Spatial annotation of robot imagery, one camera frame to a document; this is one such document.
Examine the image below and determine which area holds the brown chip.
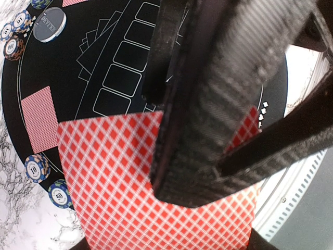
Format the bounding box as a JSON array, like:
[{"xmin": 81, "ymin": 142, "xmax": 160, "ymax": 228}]
[{"xmin": 4, "ymin": 35, "xmax": 25, "ymax": 61}]

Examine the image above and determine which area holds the white chip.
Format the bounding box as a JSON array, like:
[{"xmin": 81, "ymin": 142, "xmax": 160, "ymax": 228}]
[
  {"xmin": 24, "ymin": 154, "xmax": 51, "ymax": 183},
  {"xmin": 12, "ymin": 10, "xmax": 32, "ymax": 33},
  {"xmin": 1, "ymin": 22, "xmax": 13, "ymax": 41}
]

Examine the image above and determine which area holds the red playing card deck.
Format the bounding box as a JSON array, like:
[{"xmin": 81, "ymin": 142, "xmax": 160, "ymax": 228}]
[{"xmin": 58, "ymin": 111, "xmax": 258, "ymax": 249}]

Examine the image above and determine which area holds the round black poker mat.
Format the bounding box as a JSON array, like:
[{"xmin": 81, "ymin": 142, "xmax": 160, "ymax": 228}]
[{"xmin": 1, "ymin": 0, "xmax": 289, "ymax": 209}]

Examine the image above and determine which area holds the red card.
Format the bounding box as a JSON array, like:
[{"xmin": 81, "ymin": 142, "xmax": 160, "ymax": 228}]
[
  {"xmin": 21, "ymin": 86, "xmax": 58, "ymax": 154},
  {"xmin": 62, "ymin": 0, "xmax": 87, "ymax": 7}
]

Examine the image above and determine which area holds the green 50 chip stack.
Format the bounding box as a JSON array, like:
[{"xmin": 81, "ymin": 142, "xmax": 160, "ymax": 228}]
[{"xmin": 48, "ymin": 179, "xmax": 72, "ymax": 209}]

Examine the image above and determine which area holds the clear acrylic dealer button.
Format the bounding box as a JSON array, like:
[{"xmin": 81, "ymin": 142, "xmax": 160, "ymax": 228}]
[{"xmin": 33, "ymin": 7, "xmax": 67, "ymax": 43}]

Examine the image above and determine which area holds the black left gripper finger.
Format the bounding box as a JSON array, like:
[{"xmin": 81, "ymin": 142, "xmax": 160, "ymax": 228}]
[{"xmin": 142, "ymin": 1, "xmax": 332, "ymax": 208}]

